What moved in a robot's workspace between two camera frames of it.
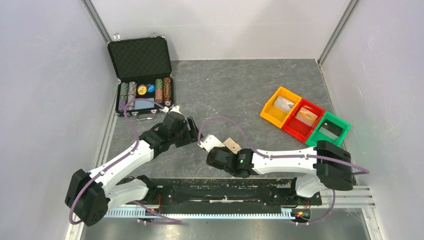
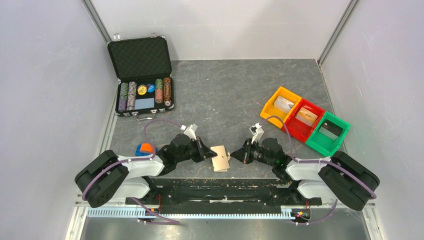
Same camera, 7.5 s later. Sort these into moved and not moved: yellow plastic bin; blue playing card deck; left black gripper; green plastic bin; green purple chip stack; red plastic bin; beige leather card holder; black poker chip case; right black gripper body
Moved: right black gripper body; beige leather card holder; left black gripper
Not moved: yellow plastic bin; green plastic bin; blue playing card deck; red plastic bin; black poker chip case; green purple chip stack
